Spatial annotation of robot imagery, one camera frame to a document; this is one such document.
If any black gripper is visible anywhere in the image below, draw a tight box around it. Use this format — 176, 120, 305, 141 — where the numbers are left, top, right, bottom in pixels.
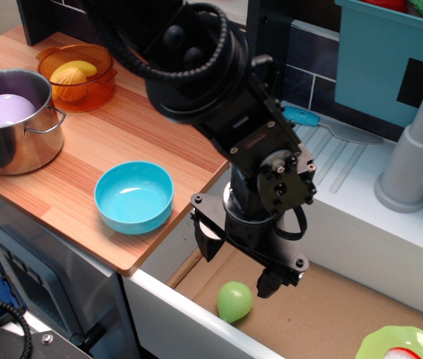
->
191, 184, 309, 298

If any green toy pear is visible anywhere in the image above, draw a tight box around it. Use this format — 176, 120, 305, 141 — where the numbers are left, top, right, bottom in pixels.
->
217, 281, 253, 324

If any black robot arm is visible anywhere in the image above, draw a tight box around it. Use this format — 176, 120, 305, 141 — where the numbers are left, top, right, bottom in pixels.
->
81, 1, 316, 298

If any blue plastic bowl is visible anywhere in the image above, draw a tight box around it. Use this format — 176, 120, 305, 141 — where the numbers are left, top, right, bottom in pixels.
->
94, 161, 174, 235

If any orange transparent bowl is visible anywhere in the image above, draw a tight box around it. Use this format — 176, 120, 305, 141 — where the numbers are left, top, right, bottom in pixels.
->
37, 44, 117, 111

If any white toy sink unit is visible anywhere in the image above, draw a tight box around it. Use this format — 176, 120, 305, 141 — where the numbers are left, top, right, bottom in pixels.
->
124, 127, 423, 358

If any green plastic plate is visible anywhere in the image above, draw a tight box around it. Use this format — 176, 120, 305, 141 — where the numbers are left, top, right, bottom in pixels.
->
355, 325, 423, 358

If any toy oven door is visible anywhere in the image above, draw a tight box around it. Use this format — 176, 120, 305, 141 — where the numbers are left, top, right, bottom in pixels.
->
0, 225, 129, 358

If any red white toy food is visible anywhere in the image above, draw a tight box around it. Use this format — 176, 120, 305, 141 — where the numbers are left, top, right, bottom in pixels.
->
383, 347, 421, 359

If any stainless steel pot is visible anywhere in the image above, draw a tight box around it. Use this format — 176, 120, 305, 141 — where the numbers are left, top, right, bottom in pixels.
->
0, 69, 66, 175

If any yellow toy banana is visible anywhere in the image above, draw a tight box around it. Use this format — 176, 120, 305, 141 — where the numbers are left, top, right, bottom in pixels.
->
49, 60, 97, 82

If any orange toy corn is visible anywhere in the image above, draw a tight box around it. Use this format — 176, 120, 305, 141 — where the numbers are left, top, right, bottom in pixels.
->
52, 67, 87, 102

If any teal storage box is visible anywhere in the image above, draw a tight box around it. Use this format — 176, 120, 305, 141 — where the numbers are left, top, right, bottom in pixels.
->
335, 1, 423, 127

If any lilac plastic cup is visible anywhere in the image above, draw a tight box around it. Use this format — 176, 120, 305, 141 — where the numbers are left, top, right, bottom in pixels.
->
0, 94, 36, 127

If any red toy item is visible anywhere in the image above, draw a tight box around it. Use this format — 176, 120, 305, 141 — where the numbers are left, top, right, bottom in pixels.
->
362, 0, 407, 13

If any blue handled toy knife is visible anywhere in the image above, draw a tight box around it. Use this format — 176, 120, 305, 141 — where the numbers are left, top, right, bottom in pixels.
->
283, 105, 383, 145

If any black braided cable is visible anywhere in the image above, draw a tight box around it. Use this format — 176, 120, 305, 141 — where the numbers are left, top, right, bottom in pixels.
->
0, 300, 32, 359

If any black metal base plate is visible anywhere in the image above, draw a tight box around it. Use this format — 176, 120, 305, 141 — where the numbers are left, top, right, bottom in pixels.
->
0, 328, 90, 359

